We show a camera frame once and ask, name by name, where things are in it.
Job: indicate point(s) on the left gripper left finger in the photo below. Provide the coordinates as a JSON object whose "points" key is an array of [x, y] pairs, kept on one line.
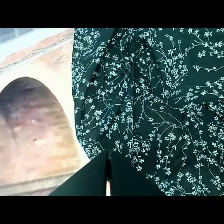
{"points": [[88, 180]]}

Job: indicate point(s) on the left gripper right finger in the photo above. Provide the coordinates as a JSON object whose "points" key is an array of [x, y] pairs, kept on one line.
{"points": [[130, 181]]}

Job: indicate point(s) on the dark green floral shirt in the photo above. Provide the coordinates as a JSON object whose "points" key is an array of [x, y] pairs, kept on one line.
{"points": [[160, 86]]}

